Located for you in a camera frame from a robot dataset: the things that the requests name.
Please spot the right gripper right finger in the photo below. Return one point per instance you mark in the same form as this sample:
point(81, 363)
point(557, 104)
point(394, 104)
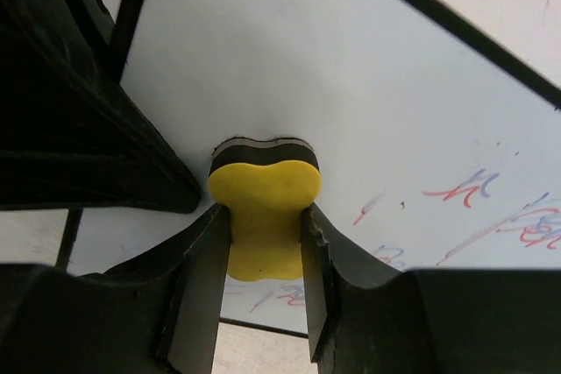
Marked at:
point(364, 316)

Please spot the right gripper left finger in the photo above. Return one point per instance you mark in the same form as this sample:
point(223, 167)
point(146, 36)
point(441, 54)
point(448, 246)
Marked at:
point(155, 313)

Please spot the small black-framed whiteboard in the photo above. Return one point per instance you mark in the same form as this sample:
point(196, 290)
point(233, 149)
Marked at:
point(430, 155)

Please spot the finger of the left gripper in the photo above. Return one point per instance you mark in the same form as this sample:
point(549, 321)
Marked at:
point(70, 135)

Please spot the yellow whiteboard eraser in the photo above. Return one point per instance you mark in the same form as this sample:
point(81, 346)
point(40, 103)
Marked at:
point(265, 185)

